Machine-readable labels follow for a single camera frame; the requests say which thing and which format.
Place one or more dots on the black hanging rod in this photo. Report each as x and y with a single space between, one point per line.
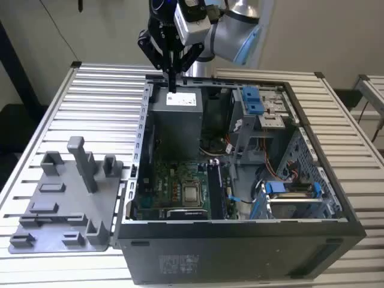
79 6

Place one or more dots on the blue plastic drive latch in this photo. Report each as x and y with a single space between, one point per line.
255 108
250 93

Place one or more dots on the slatted metal side table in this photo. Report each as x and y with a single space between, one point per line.
372 90

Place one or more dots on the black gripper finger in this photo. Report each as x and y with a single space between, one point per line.
192 58
150 45

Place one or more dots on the grey power supply unit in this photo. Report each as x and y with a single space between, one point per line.
177 129

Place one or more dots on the green motherboard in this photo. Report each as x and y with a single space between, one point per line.
192 171

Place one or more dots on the black open PC case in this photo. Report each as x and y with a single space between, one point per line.
210 255

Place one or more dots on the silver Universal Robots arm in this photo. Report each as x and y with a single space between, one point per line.
228 39

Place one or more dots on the teal board connector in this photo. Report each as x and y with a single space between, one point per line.
145 201

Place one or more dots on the grey metal drive cage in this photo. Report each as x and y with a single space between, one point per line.
270 123

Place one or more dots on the black table corner cap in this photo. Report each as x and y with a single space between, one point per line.
364 77
319 75
76 64

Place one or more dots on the silver CPU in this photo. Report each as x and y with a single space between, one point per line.
192 195

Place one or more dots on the black graphics card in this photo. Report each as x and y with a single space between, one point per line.
186 213

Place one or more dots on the hard disk in blue carrier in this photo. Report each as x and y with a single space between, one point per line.
288 196

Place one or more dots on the cream four-pin power socket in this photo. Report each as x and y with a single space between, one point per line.
172 172

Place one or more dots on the black chair seat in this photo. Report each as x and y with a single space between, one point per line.
21 126

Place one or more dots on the black slanted post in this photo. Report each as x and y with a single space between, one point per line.
13 72

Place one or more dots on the black case fan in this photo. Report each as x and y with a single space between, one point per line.
145 168

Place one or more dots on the grey plastic parts rack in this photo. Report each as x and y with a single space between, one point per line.
75 210

